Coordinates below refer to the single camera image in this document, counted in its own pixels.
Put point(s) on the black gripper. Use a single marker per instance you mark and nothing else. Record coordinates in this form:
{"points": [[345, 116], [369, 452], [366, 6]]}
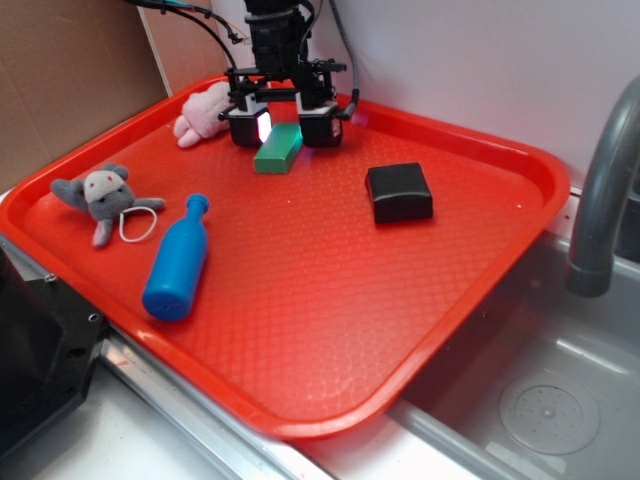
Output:
{"points": [[310, 83]]}

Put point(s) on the green rectangular block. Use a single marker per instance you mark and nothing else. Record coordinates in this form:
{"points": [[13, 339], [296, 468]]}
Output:
{"points": [[277, 154]]}

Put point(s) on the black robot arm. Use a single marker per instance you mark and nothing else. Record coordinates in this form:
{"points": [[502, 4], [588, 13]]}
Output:
{"points": [[279, 32]]}

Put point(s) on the black rectangular block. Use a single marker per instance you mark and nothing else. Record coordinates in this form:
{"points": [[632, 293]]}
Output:
{"points": [[399, 193]]}

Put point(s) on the pink plush bunny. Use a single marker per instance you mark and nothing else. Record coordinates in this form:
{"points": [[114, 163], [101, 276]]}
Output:
{"points": [[199, 118]]}

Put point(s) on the grey plush mouse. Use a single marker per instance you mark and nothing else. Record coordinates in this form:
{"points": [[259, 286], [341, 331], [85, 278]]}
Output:
{"points": [[105, 196]]}

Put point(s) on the red plastic tray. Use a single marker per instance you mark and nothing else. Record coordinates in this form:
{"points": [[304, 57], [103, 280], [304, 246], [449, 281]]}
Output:
{"points": [[309, 318]]}

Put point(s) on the blue plastic bottle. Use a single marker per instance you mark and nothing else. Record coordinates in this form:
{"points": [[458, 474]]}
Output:
{"points": [[170, 291]]}

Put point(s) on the brown cardboard panel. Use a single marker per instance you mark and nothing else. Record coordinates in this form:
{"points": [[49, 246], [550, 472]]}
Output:
{"points": [[71, 70]]}

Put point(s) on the black box at left edge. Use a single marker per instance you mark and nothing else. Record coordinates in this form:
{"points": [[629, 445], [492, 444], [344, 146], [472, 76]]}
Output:
{"points": [[50, 339]]}

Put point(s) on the grey faucet spout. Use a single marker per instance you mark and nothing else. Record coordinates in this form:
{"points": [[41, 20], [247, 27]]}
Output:
{"points": [[607, 220]]}

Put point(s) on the grey plastic sink basin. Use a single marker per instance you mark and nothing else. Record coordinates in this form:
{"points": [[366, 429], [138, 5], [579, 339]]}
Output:
{"points": [[537, 383]]}

